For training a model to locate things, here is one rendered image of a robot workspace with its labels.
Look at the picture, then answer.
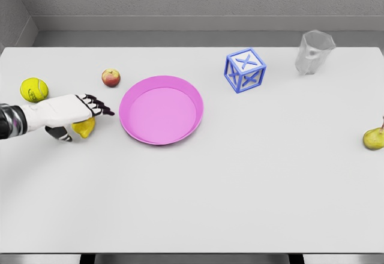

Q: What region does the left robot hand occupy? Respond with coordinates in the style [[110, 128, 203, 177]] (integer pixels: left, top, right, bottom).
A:
[[44, 93, 116, 143]]

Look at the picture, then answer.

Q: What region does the yellow lemon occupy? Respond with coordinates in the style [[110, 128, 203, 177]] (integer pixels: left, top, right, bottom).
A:
[[71, 117, 97, 140]]

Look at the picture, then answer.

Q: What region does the pink plate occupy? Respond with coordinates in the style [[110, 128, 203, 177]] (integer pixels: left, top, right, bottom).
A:
[[118, 75, 205, 146]]

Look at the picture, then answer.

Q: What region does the yellow tennis ball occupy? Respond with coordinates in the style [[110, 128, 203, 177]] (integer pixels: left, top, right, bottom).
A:
[[20, 77, 49, 102]]

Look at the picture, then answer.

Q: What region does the red apple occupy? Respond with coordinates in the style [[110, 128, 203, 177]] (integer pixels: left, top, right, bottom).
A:
[[101, 68, 121, 88]]

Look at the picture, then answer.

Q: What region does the blue white letter block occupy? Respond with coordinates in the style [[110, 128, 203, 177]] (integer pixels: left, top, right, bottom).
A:
[[224, 47, 267, 94]]

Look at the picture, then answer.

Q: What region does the clear glass cup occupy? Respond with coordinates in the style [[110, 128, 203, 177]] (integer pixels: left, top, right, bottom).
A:
[[294, 29, 337, 77]]

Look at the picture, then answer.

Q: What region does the green pear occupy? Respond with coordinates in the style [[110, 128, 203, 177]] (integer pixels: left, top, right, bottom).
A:
[[362, 116, 384, 151]]

